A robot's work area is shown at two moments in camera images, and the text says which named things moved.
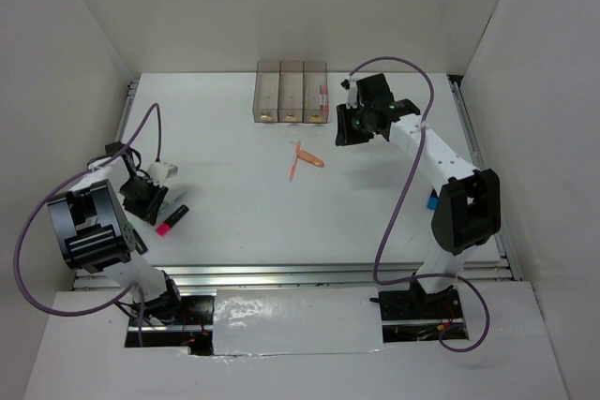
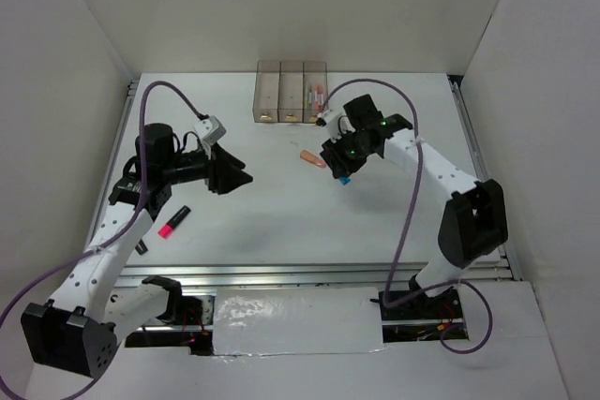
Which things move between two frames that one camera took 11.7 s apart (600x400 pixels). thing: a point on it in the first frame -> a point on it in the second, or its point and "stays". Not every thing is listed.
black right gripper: (345, 134) -> (341, 165)
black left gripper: (149, 210) -> (225, 182)
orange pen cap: (311, 158) stays
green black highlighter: (140, 245) stays
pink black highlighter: (164, 228) stays
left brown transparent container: (265, 106) stays
